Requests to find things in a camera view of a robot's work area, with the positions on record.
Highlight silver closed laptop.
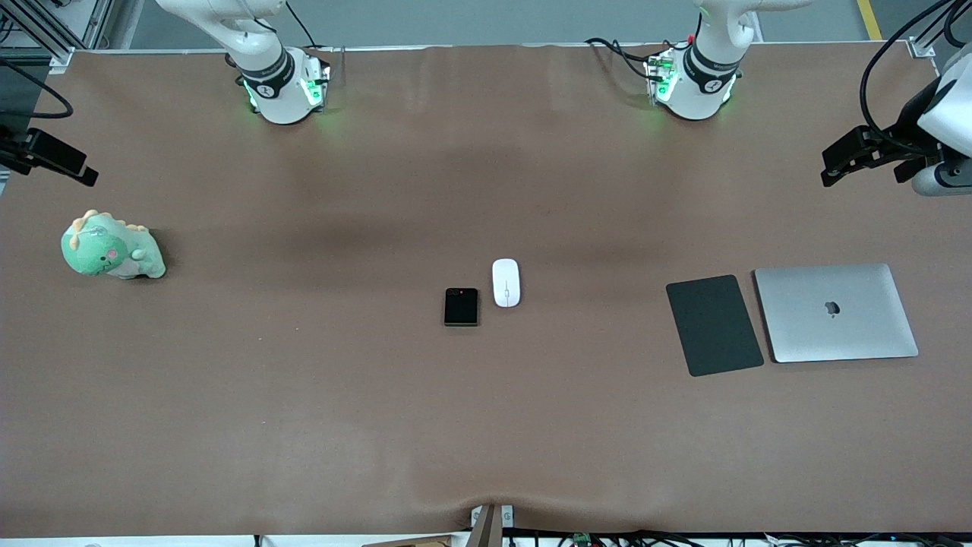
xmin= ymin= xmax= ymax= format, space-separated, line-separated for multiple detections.
xmin=754 ymin=263 xmax=920 ymax=364

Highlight green dinosaur plush toy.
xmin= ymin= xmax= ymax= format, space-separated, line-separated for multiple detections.
xmin=61 ymin=210 xmax=167 ymax=280

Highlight black folded flip phone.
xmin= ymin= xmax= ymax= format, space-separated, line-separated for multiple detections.
xmin=444 ymin=287 xmax=480 ymax=327

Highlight black right base cable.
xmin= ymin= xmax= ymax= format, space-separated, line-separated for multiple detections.
xmin=285 ymin=0 xmax=321 ymax=51

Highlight aluminium frame profile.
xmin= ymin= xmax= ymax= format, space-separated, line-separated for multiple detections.
xmin=0 ymin=0 xmax=115 ymax=60
xmin=907 ymin=0 xmax=972 ymax=54

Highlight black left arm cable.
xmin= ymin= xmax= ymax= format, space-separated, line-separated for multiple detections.
xmin=858 ymin=0 xmax=972 ymax=141

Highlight black left base cable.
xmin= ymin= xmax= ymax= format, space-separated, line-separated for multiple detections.
xmin=585 ymin=36 xmax=663 ymax=81

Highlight metal table edge mount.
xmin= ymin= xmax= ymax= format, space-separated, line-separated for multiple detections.
xmin=468 ymin=503 xmax=516 ymax=547

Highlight white computer mouse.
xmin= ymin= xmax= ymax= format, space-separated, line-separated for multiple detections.
xmin=491 ymin=258 xmax=522 ymax=308

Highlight brown table cover mat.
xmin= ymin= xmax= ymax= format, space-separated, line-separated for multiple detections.
xmin=0 ymin=42 xmax=972 ymax=537

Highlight black mouse pad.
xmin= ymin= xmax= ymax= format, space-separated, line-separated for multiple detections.
xmin=666 ymin=274 xmax=765 ymax=378

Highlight black base cable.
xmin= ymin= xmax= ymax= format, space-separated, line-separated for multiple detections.
xmin=285 ymin=0 xmax=321 ymax=51
xmin=585 ymin=36 xmax=663 ymax=81

